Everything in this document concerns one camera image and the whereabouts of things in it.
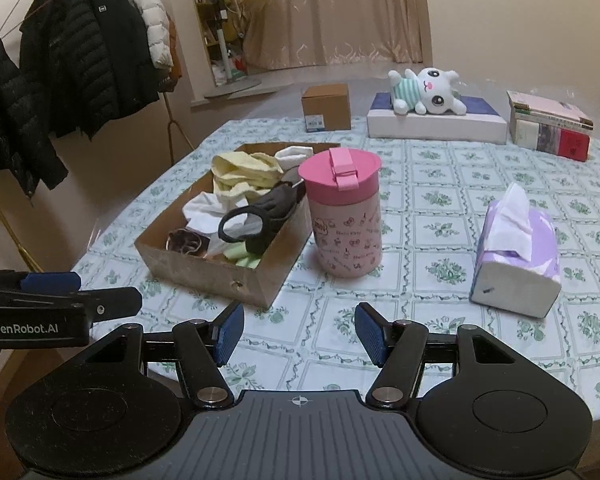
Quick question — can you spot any pink lidded cup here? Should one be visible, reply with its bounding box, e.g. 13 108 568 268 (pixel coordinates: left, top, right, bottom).
297 147 384 278

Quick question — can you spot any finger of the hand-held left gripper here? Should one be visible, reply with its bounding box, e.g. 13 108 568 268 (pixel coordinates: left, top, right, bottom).
0 270 81 293
0 287 143 321

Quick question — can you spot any black puffer jacket white print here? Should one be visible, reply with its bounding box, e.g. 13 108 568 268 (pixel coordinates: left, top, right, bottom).
0 17 69 197

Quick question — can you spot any white flat box blue top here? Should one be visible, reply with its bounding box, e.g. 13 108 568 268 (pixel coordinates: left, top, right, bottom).
366 91 509 145

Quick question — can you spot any brown velvet scrunchie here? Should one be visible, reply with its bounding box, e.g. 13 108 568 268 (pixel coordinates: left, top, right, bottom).
166 228 208 257

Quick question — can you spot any black quilted puffer jacket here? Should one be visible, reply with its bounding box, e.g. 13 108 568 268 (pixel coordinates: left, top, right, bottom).
19 0 119 141

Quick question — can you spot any black face mask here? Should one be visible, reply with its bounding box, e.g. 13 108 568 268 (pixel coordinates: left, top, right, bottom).
218 183 307 256

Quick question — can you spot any pale yellow sock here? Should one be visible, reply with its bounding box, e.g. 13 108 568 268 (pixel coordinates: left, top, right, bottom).
214 180 267 212
211 152 283 192

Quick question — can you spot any light green cloth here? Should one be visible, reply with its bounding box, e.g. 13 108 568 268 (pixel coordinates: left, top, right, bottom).
222 242 261 268

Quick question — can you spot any white sock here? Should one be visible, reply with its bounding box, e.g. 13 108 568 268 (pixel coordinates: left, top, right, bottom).
274 146 315 173

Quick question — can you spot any green floral tablecloth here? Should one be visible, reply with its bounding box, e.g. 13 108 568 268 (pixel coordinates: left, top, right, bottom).
72 117 600 421

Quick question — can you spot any gold metal clothes rack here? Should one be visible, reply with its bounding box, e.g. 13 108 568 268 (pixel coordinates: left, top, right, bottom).
0 0 201 273

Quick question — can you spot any purple tissue pack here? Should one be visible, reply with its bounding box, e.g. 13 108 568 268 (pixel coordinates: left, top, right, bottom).
470 182 562 318

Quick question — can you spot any small closed cardboard box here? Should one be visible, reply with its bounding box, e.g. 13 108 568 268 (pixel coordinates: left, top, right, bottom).
301 83 352 133

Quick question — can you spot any brown jacket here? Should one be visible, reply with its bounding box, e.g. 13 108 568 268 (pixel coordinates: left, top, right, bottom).
157 17 183 93

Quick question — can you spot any black jacket white label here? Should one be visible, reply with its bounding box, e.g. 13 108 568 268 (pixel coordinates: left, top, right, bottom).
82 0 161 116

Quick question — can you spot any beige patterned curtain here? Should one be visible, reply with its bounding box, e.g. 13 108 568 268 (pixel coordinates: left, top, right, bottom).
242 0 426 68

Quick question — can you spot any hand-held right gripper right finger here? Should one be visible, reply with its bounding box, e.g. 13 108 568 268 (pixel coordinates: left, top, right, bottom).
354 302 531 409

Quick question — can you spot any thin white book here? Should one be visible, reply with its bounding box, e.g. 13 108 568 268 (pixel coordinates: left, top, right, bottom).
511 107 594 134

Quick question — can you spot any white bunny plush toy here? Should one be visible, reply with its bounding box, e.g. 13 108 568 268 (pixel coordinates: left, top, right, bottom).
387 66 467 116

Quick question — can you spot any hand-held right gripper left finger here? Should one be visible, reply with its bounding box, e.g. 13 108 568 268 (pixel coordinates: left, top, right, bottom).
70 302 245 409

